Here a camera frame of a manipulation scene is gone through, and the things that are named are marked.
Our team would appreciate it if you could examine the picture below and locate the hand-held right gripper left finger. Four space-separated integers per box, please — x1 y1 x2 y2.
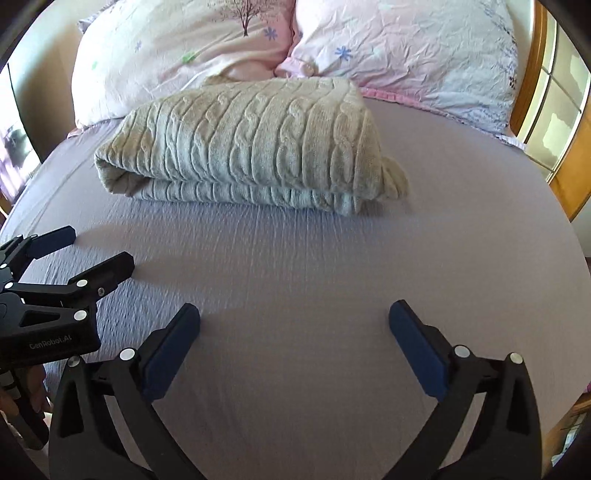
48 303 201 480

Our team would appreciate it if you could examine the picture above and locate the cream tree print pillow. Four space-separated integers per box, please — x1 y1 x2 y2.
71 0 296 128

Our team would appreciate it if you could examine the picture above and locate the pale pink floral pillow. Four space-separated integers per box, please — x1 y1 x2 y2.
274 0 521 138

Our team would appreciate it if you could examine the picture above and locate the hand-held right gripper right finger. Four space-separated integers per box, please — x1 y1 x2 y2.
389 300 543 480

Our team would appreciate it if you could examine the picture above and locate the beige cable-knit fleece blanket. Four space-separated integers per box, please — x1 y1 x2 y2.
93 76 411 217

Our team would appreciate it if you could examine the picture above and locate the person's left hand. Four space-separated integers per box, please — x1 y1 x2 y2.
0 364 48 418

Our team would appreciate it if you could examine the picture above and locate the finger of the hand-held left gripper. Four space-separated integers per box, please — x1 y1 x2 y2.
9 251 136 320
0 225 77 278

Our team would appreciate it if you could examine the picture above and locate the bed with lilac sheet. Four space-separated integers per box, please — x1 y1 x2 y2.
0 88 591 480

